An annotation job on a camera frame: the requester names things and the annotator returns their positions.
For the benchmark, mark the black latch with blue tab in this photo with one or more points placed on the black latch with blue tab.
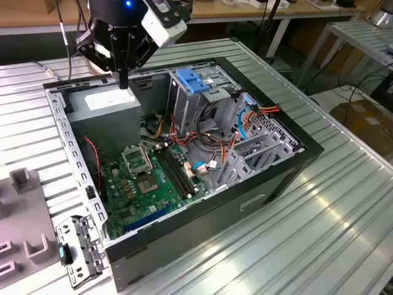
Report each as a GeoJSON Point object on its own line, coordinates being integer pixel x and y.
{"type": "Point", "coordinates": [61, 252]}

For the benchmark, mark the grey metal drive cage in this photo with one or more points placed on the grey metal drive cage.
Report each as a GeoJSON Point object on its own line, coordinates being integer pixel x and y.
{"type": "Point", "coordinates": [190, 107]}

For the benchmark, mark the brown cardboard box on desk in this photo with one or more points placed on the brown cardboard box on desk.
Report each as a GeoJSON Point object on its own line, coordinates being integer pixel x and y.
{"type": "Point", "coordinates": [52, 4]}

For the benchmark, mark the metal slat side table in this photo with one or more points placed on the metal slat side table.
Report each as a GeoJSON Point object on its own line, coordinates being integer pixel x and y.
{"type": "Point", "coordinates": [362, 37]}

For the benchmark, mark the blue expansion slot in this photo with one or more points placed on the blue expansion slot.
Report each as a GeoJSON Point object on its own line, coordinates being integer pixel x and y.
{"type": "Point", "coordinates": [147, 218]}

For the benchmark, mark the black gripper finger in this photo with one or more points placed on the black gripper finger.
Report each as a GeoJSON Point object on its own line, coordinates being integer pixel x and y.
{"type": "Point", "coordinates": [116, 61]}
{"type": "Point", "coordinates": [138, 52]}

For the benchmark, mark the grey power supply unit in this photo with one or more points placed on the grey power supply unit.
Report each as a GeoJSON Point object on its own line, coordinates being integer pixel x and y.
{"type": "Point", "coordinates": [104, 129]}

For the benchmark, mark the small black desk device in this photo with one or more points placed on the small black desk device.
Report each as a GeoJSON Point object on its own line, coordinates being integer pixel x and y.
{"type": "Point", "coordinates": [347, 3]}

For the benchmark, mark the black PC case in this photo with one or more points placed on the black PC case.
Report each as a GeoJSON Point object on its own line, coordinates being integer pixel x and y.
{"type": "Point", "coordinates": [199, 227]}

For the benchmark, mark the wooden desk white frame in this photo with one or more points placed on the wooden desk white frame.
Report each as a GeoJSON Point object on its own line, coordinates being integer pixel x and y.
{"type": "Point", "coordinates": [215, 13]}

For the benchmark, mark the metal slot retainer bracket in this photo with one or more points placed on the metal slot retainer bracket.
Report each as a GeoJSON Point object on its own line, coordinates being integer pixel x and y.
{"type": "Point", "coordinates": [89, 246]}

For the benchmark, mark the blue plastic drive latch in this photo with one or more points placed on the blue plastic drive latch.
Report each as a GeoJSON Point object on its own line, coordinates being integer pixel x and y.
{"type": "Point", "coordinates": [192, 81]}

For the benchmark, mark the CPU socket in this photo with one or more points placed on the CPU socket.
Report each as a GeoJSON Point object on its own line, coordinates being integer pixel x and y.
{"type": "Point", "coordinates": [147, 185]}

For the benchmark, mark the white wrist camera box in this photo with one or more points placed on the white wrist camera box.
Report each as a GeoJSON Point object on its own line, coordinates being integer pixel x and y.
{"type": "Point", "coordinates": [156, 27]}

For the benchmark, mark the grey parts rack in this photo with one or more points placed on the grey parts rack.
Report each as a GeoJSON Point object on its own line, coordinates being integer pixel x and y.
{"type": "Point", "coordinates": [27, 215]}

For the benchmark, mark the black RAM slot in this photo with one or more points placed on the black RAM slot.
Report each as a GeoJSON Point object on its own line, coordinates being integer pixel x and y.
{"type": "Point", "coordinates": [170, 174]}
{"type": "Point", "coordinates": [180, 171]}
{"type": "Point", "coordinates": [175, 172]}
{"type": "Point", "coordinates": [184, 169]}

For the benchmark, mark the black case fan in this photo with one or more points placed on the black case fan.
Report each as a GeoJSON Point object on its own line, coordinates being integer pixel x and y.
{"type": "Point", "coordinates": [92, 163]}

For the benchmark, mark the grey metal disk bay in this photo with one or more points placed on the grey metal disk bay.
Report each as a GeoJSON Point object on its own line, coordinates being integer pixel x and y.
{"type": "Point", "coordinates": [242, 170]}

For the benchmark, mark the green motherboard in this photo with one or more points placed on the green motherboard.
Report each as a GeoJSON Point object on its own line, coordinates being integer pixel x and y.
{"type": "Point", "coordinates": [144, 209]}

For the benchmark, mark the large cardboard box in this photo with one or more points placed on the large cardboard box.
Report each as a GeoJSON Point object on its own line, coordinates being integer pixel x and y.
{"type": "Point", "coordinates": [368, 123]}

